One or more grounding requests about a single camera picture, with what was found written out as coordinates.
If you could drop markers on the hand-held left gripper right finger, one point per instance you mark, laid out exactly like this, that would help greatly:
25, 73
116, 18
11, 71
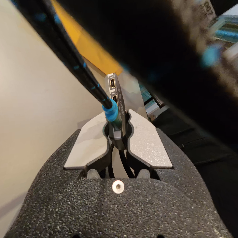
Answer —
148, 145

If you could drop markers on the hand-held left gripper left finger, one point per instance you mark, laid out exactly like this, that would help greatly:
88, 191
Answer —
87, 145

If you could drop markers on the black hdmi switch box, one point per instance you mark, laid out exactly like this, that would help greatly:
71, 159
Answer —
121, 107

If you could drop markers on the yellow plastic bin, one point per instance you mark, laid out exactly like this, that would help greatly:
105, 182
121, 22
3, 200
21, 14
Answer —
89, 48

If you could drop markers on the person's torso in black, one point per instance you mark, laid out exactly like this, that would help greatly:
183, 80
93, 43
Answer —
213, 176

